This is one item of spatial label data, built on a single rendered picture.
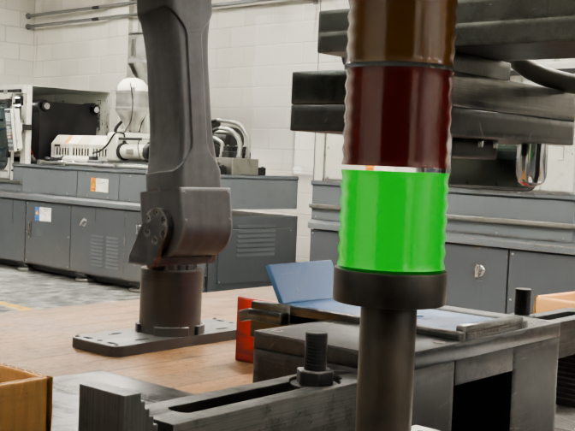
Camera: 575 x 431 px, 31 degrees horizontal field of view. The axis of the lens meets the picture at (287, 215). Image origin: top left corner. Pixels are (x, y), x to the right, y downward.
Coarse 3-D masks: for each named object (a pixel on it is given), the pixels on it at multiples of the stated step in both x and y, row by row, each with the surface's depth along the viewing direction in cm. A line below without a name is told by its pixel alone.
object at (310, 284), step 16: (272, 272) 70; (288, 272) 72; (304, 272) 73; (320, 272) 74; (288, 288) 71; (304, 288) 72; (320, 288) 73; (304, 304) 70; (320, 304) 70; (336, 304) 70; (432, 320) 65; (448, 320) 65; (464, 320) 66; (480, 320) 66
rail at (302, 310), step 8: (296, 312) 68; (304, 312) 68; (312, 312) 67; (320, 312) 67; (328, 312) 66; (336, 312) 66; (336, 320) 66; (344, 320) 66; (352, 320) 65; (416, 328) 62; (424, 328) 62; (432, 328) 61; (440, 328) 61; (432, 336) 61; (440, 336) 61; (448, 336) 61; (456, 336) 60; (464, 336) 60
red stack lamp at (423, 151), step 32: (352, 96) 35; (384, 96) 34; (416, 96) 34; (448, 96) 35; (352, 128) 35; (384, 128) 34; (416, 128) 34; (448, 128) 35; (352, 160) 35; (384, 160) 34; (416, 160) 34
